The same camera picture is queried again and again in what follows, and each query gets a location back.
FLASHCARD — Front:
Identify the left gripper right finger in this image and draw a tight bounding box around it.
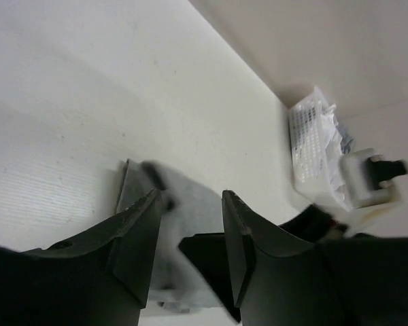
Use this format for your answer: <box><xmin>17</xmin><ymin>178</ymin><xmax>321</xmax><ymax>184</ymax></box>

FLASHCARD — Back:
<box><xmin>222</xmin><ymin>190</ymin><xmax>408</xmax><ymax>325</ymax></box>

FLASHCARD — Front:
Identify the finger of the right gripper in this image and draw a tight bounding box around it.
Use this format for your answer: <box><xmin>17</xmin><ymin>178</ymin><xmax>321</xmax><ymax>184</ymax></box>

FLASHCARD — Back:
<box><xmin>178</xmin><ymin>233</ymin><xmax>241</xmax><ymax>323</ymax></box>
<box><xmin>141</xmin><ymin>161</ymin><xmax>175</xmax><ymax>210</ymax></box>

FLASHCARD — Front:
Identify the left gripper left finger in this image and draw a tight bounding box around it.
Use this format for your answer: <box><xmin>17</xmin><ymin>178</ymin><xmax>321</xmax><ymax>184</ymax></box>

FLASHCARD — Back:
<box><xmin>0</xmin><ymin>190</ymin><xmax>161</xmax><ymax>325</ymax></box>

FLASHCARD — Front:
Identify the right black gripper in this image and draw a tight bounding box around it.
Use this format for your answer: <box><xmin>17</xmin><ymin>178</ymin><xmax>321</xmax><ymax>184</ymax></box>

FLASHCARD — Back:
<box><xmin>279</xmin><ymin>204</ymin><xmax>349</xmax><ymax>243</ymax></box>

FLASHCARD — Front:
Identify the grey tank top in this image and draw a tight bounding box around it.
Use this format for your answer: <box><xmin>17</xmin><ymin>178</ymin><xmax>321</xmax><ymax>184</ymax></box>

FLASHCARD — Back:
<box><xmin>116</xmin><ymin>159</ymin><xmax>223</xmax><ymax>314</ymax></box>

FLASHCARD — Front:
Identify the white tank top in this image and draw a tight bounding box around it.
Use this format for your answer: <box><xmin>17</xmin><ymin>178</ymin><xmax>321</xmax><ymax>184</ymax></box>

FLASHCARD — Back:
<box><xmin>320</xmin><ymin>104</ymin><xmax>345</xmax><ymax>204</ymax></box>

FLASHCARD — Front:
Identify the grey garment in basket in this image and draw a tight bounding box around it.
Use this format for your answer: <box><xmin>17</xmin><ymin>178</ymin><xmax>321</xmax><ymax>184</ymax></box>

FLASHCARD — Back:
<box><xmin>337</xmin><ymin>124</ymin><xmax>355</xmax><ymax>154</ymax></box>

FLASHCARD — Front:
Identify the white plastic laundry basket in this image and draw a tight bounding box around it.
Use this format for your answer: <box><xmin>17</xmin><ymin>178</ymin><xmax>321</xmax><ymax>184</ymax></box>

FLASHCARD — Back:
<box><xmin>288</xmin><ymin>87</ymin><xmax>351</xmax><ymax>211</ymax></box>

